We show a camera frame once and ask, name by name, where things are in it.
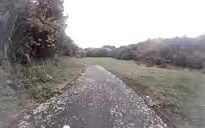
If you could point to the distant tree line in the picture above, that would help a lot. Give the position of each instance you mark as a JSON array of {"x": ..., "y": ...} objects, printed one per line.
[{"x": 170, "y": 51}]

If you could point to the robot's own part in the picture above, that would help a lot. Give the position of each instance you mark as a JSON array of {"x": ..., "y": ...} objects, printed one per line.
[{"x": 66, "y": 126}]

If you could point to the dark asphalt path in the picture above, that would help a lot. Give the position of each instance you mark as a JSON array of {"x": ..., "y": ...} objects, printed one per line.
[{"x": 96, "y": 100}]

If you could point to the grass verge with leaves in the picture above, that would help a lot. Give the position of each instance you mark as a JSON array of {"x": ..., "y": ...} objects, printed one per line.
[{"x": 36, "y": 83}]

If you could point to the row of trees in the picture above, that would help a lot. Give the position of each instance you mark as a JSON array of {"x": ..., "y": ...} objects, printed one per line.
[{"x": 30, "y": 30}]

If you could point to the green grass field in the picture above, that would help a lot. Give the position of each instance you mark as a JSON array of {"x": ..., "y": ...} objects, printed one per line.
[{"x": 170, "y": 83}]

